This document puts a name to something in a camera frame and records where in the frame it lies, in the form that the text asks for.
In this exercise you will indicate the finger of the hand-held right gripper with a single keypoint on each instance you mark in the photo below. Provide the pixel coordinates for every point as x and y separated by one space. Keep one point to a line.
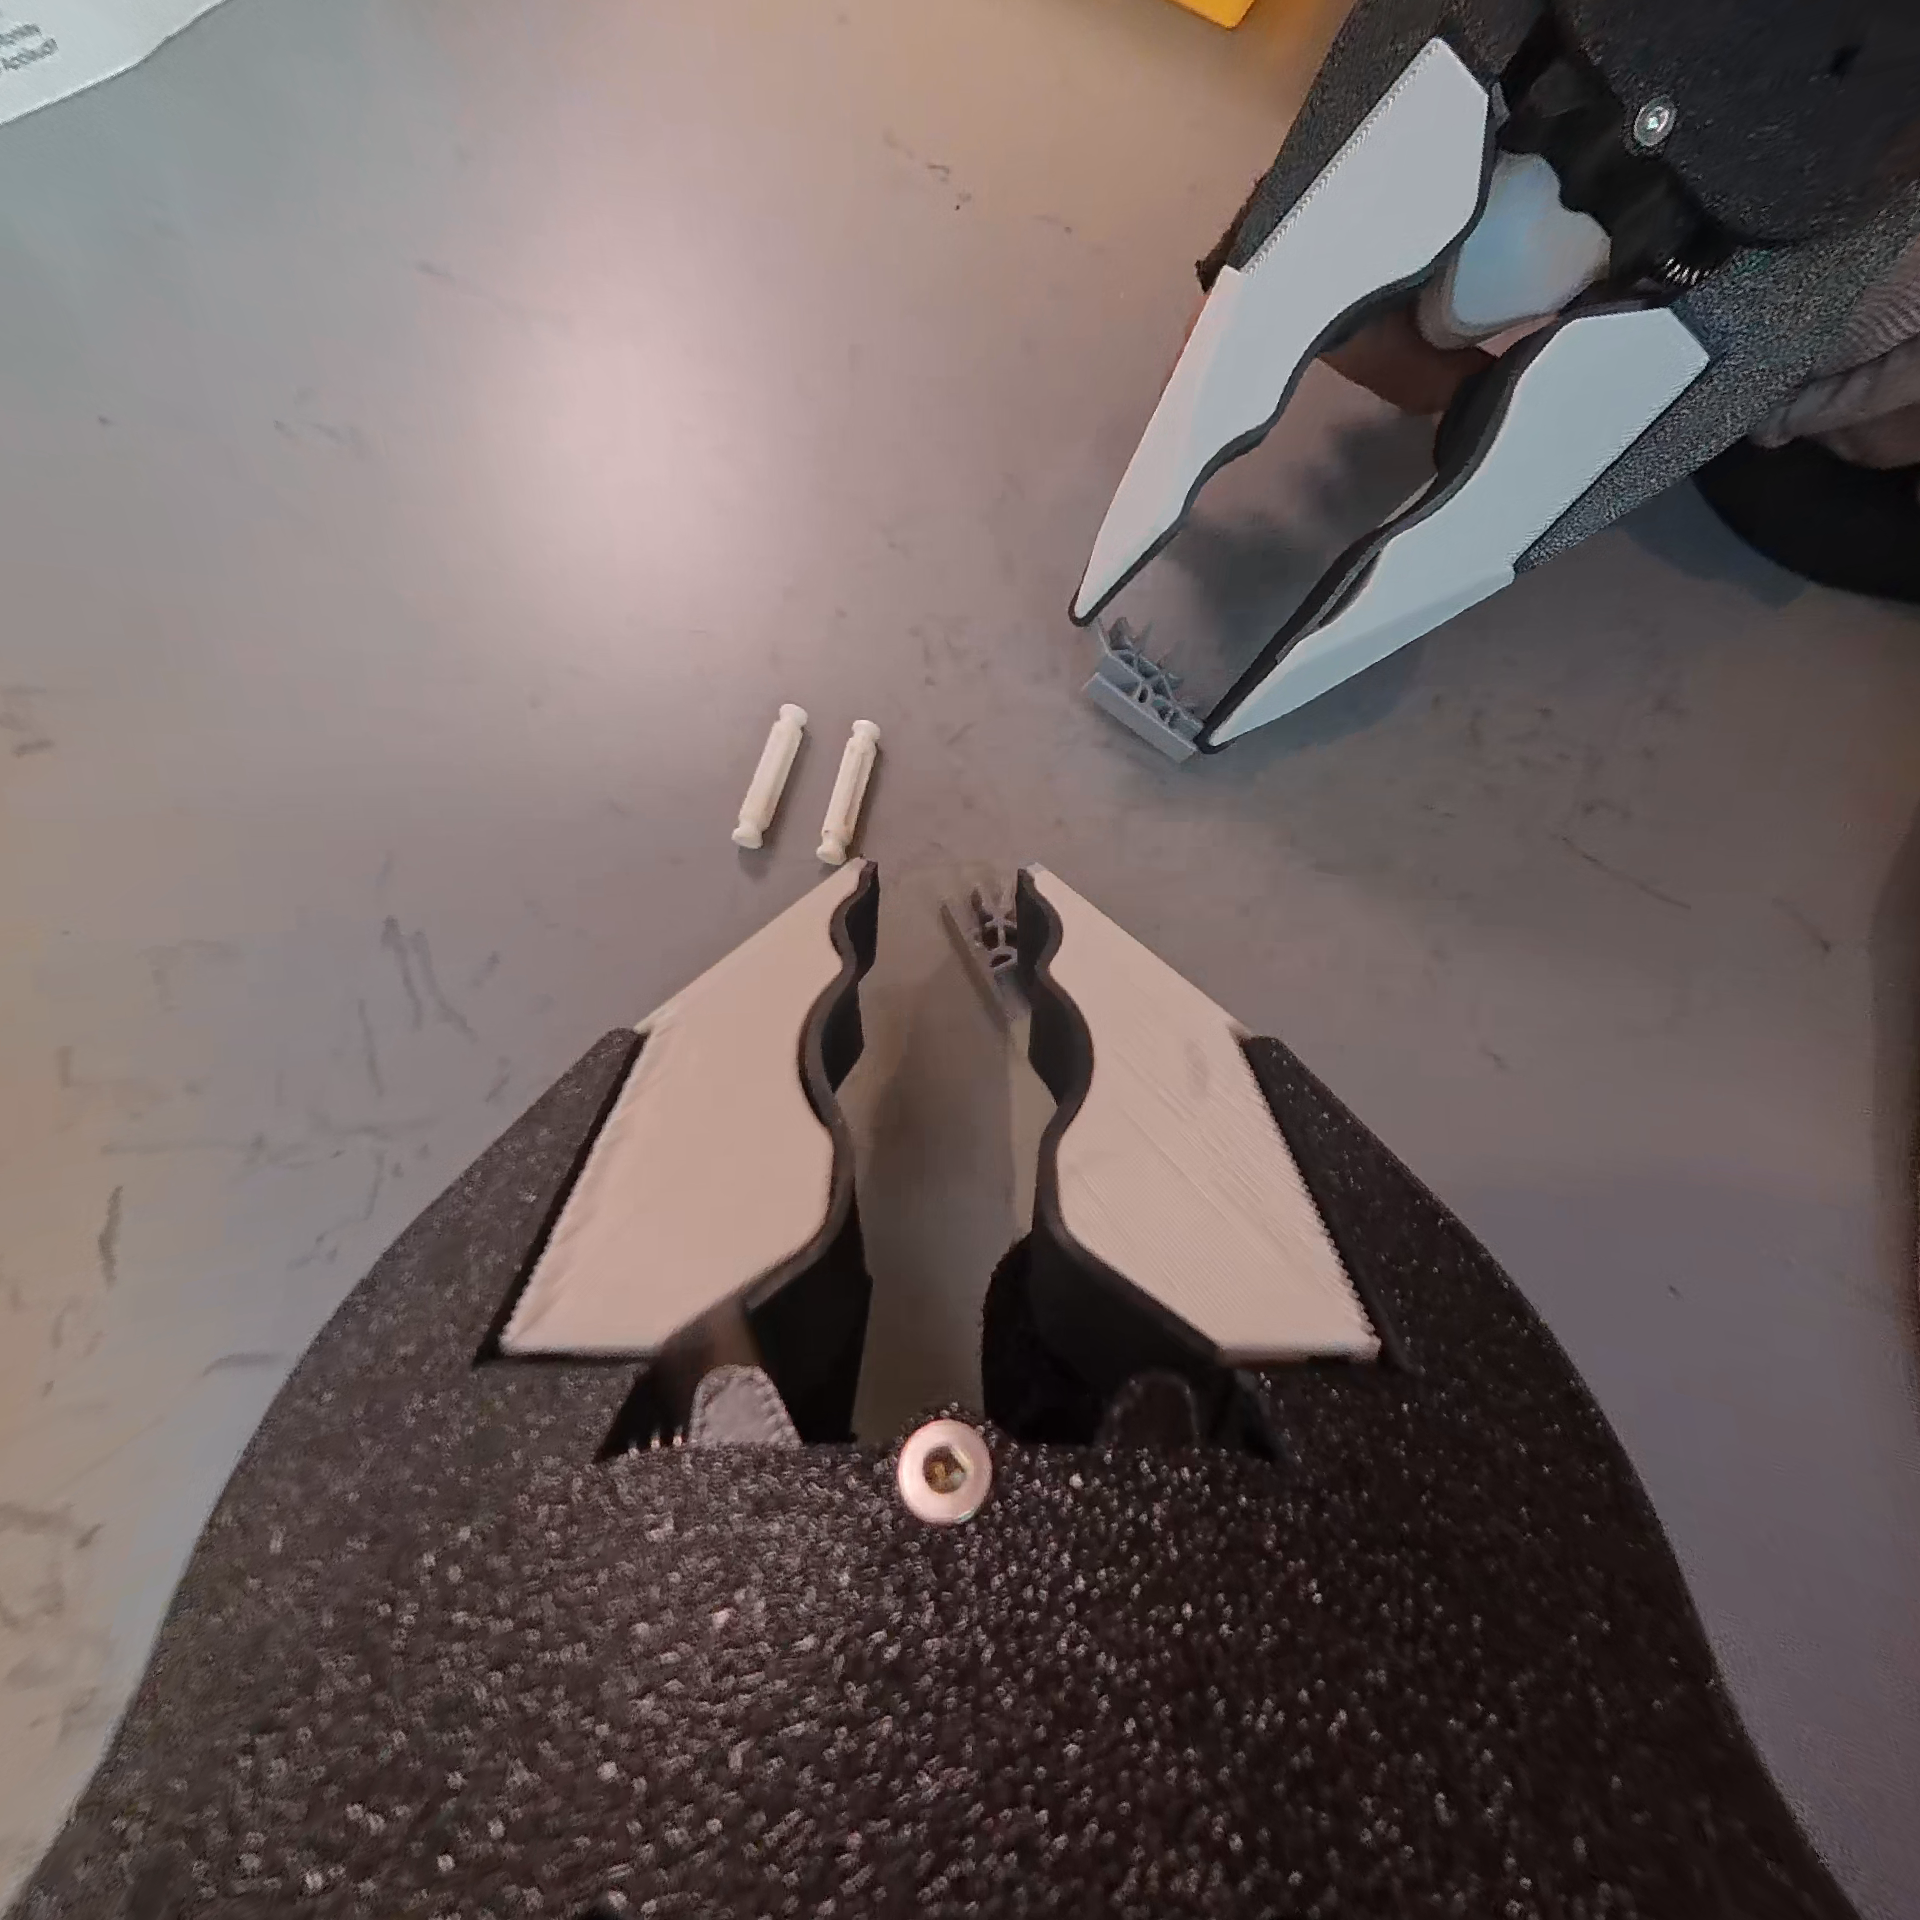
1319 225
1560 434

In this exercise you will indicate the person's right hand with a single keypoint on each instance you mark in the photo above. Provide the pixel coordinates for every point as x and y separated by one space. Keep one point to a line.
1411 368

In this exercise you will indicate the grey half-round connector piece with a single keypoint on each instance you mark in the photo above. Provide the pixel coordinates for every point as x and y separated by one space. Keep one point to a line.
993 944

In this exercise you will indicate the white printed task sheet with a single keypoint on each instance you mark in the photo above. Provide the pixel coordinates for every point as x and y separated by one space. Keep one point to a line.
89 52

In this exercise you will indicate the grey desk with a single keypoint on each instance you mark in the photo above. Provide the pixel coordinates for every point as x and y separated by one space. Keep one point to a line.
450 450

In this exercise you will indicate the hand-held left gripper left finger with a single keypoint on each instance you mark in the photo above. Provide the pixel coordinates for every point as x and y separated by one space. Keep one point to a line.
690 1185

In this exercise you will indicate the black wrist rest pad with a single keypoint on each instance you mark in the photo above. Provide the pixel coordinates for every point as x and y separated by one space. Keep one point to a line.
1830 524

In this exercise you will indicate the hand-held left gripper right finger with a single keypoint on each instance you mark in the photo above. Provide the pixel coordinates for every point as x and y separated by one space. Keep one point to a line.
1200 1185

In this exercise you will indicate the short white rod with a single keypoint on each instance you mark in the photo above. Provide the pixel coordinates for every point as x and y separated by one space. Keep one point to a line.
770 778
851 792

